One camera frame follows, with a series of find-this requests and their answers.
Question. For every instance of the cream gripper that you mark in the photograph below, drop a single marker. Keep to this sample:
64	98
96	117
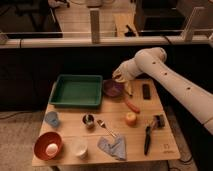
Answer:
126	71

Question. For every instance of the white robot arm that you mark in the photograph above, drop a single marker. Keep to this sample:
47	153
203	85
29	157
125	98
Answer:
195	99

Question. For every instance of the yellow banana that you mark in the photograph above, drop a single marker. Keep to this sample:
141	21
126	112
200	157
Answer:
128	88

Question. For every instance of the purple bowl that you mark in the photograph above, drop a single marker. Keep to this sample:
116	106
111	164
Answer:
112	88

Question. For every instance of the black rectangular block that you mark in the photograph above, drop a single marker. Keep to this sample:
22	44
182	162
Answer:
146	91

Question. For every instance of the orange fruit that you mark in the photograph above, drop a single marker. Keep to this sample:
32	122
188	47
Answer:
131	118

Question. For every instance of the silver fork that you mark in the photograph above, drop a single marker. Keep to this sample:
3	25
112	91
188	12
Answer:
102	124

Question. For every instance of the green plastic tray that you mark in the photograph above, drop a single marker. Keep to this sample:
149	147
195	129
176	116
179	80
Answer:
77	91

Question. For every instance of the small metal cup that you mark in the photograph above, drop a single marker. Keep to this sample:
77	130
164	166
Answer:
88	120

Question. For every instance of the blue cloth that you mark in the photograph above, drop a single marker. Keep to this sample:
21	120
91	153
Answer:
117	149

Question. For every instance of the white cup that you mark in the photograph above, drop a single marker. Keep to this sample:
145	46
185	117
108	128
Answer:
79	147

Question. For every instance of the blue cup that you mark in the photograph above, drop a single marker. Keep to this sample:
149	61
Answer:
52	119

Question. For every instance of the white egg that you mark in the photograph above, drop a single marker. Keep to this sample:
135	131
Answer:
51	149

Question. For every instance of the red bowl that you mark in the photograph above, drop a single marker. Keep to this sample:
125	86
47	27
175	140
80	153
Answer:
43	141

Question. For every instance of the black handled brush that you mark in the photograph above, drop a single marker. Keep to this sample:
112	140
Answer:
157	123

